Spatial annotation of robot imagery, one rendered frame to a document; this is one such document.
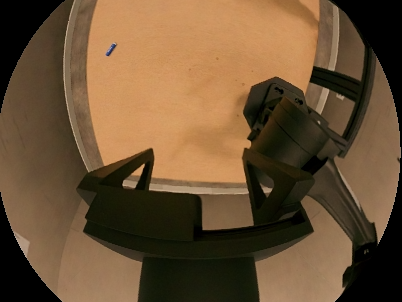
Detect blue aa battery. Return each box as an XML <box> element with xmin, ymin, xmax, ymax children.
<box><xmin>105</xmin><ymin>42</ymin><xmax>117</xmax><ymax>56</ymax></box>

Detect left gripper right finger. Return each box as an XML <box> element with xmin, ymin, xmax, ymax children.
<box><xmin>242</xmin><ymin>148</ymin><xmax>315</xmax><ymax>225</ymax></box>

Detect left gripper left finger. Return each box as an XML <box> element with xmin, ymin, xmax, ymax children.
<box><xmin>82</xmin><ymin>148</ymin><xmax>155</xmax><ymax>191</ymax></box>

